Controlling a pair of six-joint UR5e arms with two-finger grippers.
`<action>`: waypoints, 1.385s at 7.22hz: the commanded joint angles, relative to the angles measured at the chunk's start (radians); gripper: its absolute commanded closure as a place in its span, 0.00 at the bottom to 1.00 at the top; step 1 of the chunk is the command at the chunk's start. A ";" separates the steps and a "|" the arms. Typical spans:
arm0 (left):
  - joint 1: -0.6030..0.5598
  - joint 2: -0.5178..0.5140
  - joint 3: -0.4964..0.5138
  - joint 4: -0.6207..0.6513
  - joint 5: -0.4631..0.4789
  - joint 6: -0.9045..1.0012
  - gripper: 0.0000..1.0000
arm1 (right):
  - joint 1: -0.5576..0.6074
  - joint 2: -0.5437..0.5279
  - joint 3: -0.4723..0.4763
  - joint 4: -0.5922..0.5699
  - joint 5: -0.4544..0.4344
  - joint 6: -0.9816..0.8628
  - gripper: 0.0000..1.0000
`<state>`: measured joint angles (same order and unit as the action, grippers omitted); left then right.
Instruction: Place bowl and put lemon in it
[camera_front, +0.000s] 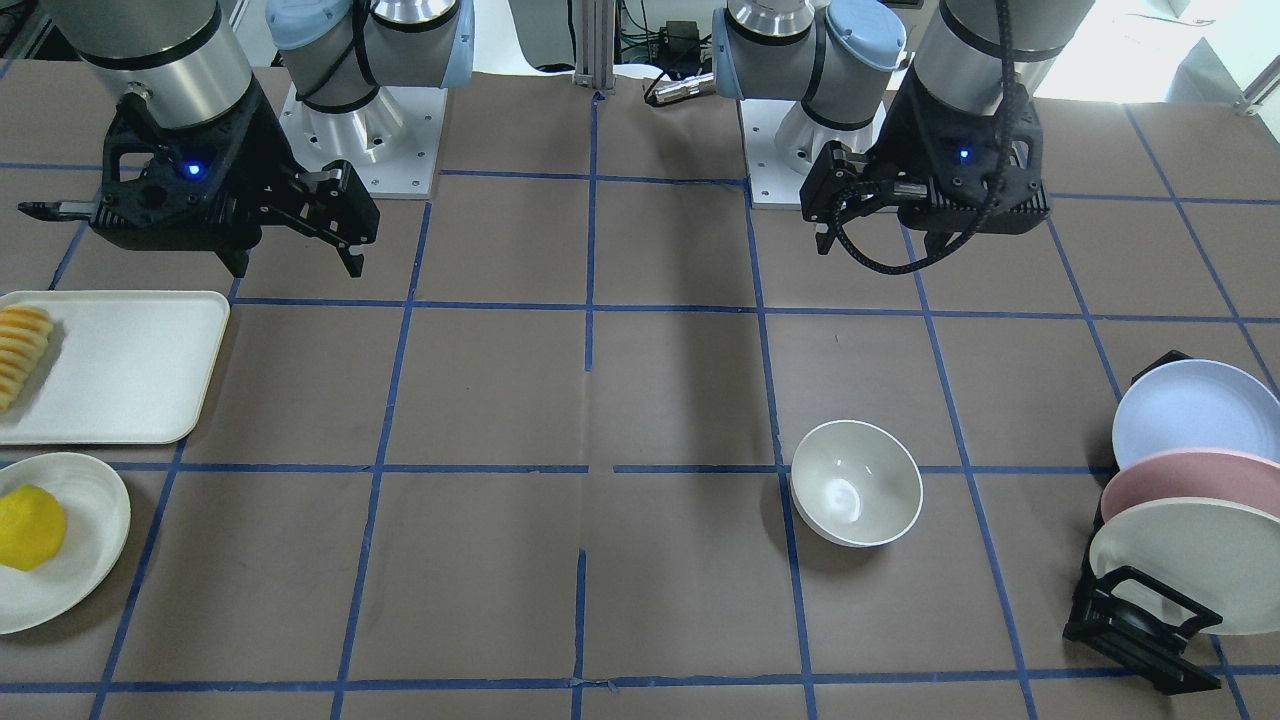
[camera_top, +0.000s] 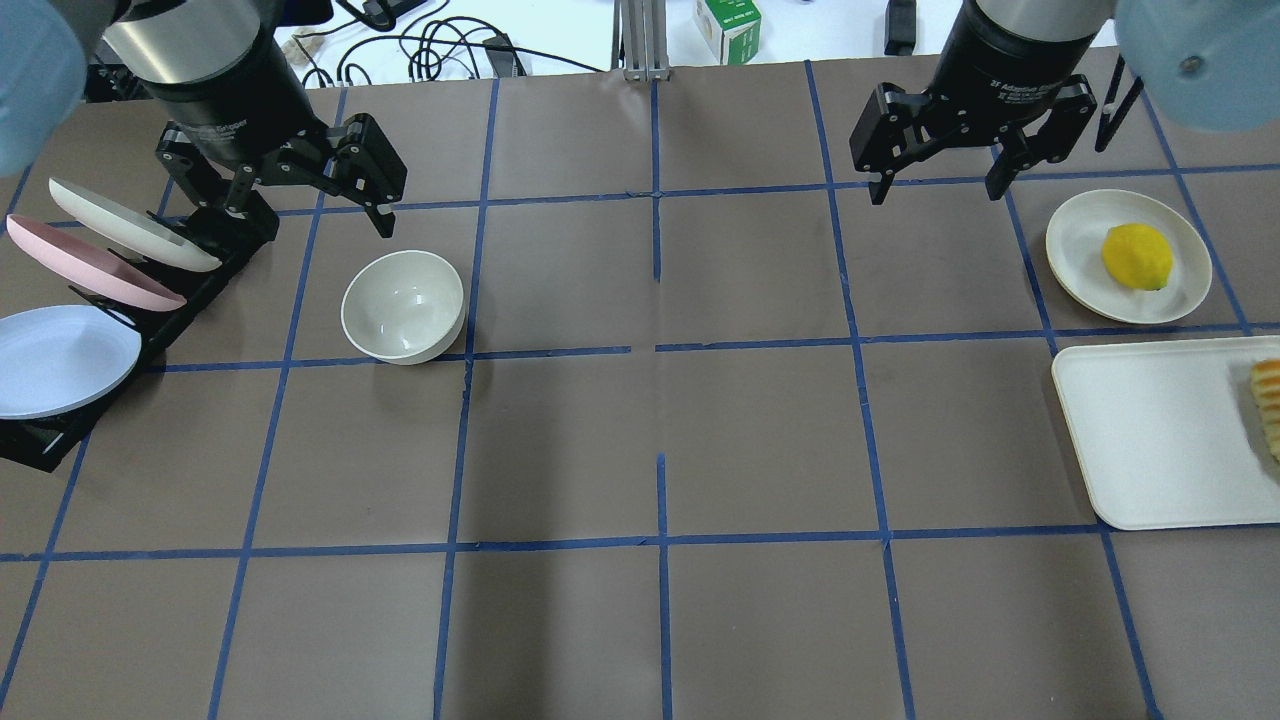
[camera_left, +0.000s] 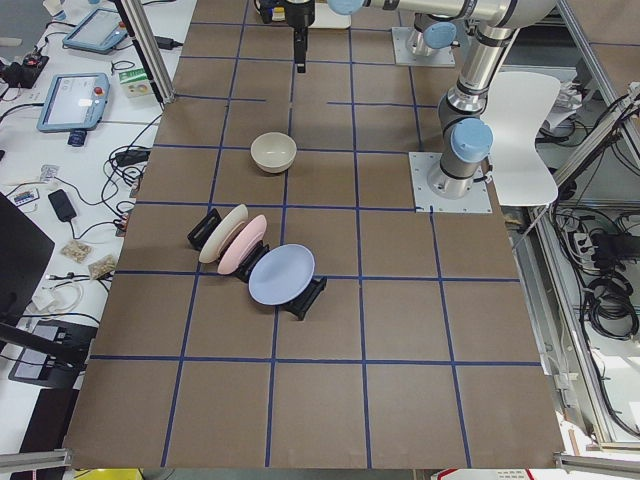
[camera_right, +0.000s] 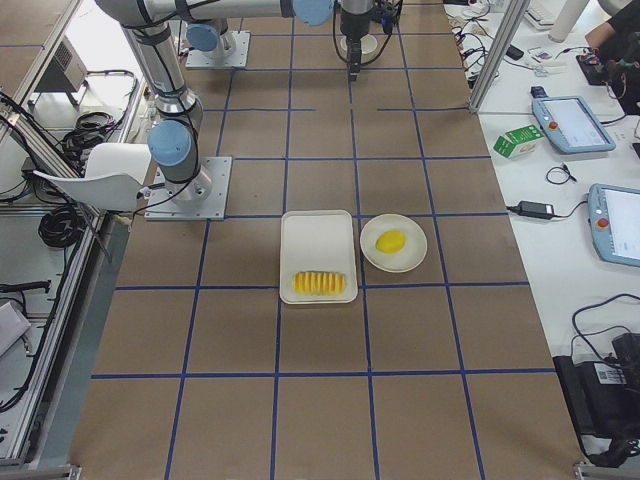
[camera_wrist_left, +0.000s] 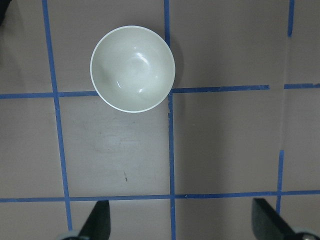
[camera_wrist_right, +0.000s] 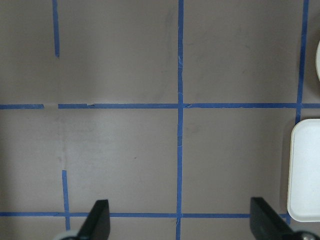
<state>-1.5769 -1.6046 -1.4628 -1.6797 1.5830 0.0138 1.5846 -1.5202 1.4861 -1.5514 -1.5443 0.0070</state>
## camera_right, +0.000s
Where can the green white carton box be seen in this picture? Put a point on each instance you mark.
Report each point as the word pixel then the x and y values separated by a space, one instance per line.
pixel 517 142

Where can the white rectangular tray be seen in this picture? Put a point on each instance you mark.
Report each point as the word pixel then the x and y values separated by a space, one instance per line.
pixel 320 240

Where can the black phone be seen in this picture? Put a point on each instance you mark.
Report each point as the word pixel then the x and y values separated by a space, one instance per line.
pixel 514 53

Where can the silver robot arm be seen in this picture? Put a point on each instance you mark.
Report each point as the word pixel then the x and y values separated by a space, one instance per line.
pixel 173 143
pixel 355 19

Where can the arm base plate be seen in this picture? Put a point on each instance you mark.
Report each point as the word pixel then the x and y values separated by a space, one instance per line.
pixel 205 197
pixel 230 53

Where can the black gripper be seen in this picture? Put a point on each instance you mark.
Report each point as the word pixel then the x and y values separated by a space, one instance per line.
pixel 352 26

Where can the white plastic chair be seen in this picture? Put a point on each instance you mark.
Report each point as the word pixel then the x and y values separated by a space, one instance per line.
pixel 114 174

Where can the blue teach pendant near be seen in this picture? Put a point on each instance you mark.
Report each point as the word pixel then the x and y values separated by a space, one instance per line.
pixel 614 223

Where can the black power adapter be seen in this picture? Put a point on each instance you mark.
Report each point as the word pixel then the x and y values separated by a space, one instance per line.
pixel 536 210

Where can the aluminium frame post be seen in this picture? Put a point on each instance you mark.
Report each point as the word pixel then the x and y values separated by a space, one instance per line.
pixel 499 46

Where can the sliced yellow fruit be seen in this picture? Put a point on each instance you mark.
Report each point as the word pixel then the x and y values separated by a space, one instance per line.
pixel 319 283

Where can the white ceramic bowl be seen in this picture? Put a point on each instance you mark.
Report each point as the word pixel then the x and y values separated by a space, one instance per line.
pixel 369 47

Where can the blue teach pendant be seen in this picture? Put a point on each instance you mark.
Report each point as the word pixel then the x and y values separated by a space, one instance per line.
pixel 614 223
pixel 570 125

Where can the white round plate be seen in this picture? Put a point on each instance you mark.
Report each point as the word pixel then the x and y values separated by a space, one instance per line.
pixel 410 257

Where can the blue teach pendant far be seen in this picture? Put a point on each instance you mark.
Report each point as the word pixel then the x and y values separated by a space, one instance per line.
pixel 570 125

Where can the yellow lemon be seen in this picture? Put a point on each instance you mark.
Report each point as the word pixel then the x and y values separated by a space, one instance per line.
pixel 391 241

